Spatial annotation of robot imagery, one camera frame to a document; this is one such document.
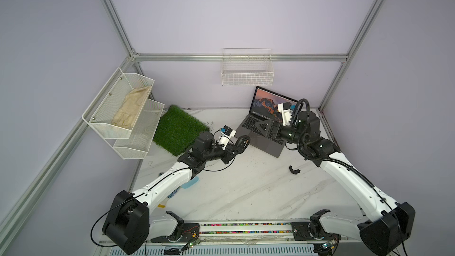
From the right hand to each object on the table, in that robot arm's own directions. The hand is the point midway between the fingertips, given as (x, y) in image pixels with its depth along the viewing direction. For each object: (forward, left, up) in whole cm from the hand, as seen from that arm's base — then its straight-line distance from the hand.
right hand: (259, 129), depth 73 cm
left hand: (-4, +9, -10) cm, 13 cm away
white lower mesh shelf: (+4, +59, -15) cm, 61 cm away
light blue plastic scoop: (-11, +33, -28) cm, 45 cm away
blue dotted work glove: (-17, +42, -29) cm, 54 cm away
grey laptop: (+32, -9, -19) cm, 38 cm away
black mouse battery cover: (-5, -21, -31) cm, 37 cm away
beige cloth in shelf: (+14, +58, +2) cm, 60 cm away
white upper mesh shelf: (+10, +64, +2) cm, 65 cm away
